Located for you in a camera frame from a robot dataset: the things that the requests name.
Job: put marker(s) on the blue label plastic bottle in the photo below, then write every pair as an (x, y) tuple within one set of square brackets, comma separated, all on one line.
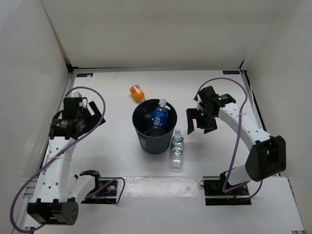
[(160, 114)]

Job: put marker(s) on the dark grey plastic bin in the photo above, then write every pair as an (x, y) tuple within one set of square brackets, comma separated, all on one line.
[(153, 140)]

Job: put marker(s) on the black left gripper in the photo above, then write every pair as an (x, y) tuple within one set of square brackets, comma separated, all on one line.
[(97, 116)]

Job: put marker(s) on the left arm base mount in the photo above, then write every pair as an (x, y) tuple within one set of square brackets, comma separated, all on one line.
[(107, 195)]

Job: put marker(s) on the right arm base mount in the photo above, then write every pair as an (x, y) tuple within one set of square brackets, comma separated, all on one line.
[(214, 196)]

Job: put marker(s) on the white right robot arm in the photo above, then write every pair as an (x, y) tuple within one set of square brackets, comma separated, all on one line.
[(267, 153)]

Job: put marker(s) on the aluminium frame rail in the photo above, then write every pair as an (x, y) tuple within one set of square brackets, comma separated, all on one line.
[(16, 228)]

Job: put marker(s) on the clear green label bottle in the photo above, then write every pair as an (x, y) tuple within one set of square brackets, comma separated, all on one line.
[(176, 151)]

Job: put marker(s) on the orange plastic bottle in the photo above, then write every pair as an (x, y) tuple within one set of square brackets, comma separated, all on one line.
[(137, 93)]

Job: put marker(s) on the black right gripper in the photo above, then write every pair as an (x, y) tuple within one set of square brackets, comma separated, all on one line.
[(193, 114)]

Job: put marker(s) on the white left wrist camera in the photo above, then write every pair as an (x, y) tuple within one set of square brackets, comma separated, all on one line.
[(76, 95)]

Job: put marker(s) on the blue corner sticker right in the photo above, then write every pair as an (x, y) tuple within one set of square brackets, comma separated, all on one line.
[(230, 72)]

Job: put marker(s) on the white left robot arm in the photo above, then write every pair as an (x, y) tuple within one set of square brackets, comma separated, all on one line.
[(57, 203)]

